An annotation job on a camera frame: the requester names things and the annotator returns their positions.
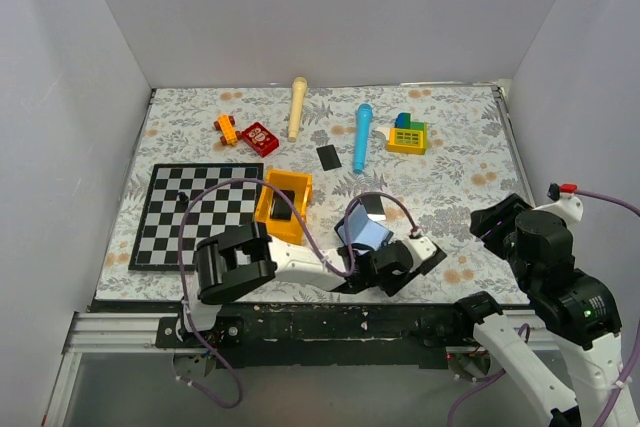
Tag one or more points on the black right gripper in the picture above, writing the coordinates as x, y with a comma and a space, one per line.
481, 218

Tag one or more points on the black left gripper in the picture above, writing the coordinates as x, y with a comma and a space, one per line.
390, 288

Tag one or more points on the blue leather card holder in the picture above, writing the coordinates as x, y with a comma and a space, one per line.
365, 234

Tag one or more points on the black VIP card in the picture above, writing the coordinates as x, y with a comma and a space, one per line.
374, 207

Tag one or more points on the black credit card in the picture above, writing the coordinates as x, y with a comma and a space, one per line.
328, 157

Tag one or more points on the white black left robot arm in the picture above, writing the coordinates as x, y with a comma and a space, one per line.
243, 258

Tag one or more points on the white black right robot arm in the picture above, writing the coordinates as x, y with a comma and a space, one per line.
577, 309

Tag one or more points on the black card in bin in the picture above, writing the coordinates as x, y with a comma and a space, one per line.
280, 208

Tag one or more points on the yellow green toy brick house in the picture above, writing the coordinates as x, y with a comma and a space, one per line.
406, 136

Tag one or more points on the yellow plastic bin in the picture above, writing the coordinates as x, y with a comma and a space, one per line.
301, 183

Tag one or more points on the blue toy microphone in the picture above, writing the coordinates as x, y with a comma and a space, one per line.
364, 116

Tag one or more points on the black silver chessboard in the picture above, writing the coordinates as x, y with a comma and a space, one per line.
156, 245

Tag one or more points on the red owl toy block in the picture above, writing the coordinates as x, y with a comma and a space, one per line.
260, 139

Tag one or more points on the cream toy microphone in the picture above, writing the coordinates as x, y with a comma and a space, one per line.
299, 89

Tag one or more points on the black chess piece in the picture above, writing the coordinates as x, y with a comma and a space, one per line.
183, 198

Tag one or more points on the yellow toy brick car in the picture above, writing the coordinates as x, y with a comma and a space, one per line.
225, 125

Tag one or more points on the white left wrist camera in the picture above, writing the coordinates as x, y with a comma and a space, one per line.
421, 250

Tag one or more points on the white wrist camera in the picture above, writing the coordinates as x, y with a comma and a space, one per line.
421, 250
564, 203

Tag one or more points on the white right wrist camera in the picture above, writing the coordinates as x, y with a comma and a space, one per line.
564, 203

